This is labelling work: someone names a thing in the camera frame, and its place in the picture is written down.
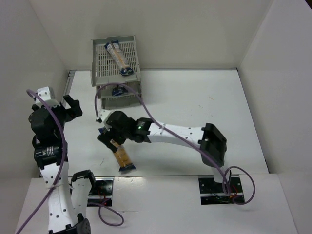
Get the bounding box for pasta bag label side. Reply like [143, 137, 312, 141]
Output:
[112, 85, 128, 97]

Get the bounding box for pasta bag blue yellow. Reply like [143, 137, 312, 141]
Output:
[104, 40, 134, 76]

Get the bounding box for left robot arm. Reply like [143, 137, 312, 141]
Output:
[29, 95, 95, 234]

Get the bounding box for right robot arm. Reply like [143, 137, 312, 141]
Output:
[96, 110, 230, 183]

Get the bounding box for grey three-tier shelf tray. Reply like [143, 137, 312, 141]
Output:
[91, 36, 142, 109]

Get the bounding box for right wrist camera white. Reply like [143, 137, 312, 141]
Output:
[96, 109, 112, 131]

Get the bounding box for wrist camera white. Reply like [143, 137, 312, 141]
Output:
[96, 109, 112, 131]
[37, 86, 60, 108]

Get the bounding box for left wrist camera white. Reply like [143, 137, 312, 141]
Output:
[37, 86, 60, 108]

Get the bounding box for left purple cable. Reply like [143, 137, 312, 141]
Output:
[14, 89, 125, 234]

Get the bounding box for purple cable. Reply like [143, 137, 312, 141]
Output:
[94, 82, 256, 207]
[14, 89, 125, 234]

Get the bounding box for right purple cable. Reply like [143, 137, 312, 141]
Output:
[94, 82, 256, 207]

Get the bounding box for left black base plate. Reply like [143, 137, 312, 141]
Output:
[88, 177, 114, 207]

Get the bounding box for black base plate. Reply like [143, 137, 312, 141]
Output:
[88, 177, 114, 207]
[198, 176, 245, 205]

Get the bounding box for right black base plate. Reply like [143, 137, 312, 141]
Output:
[198, 176, 245, 205]

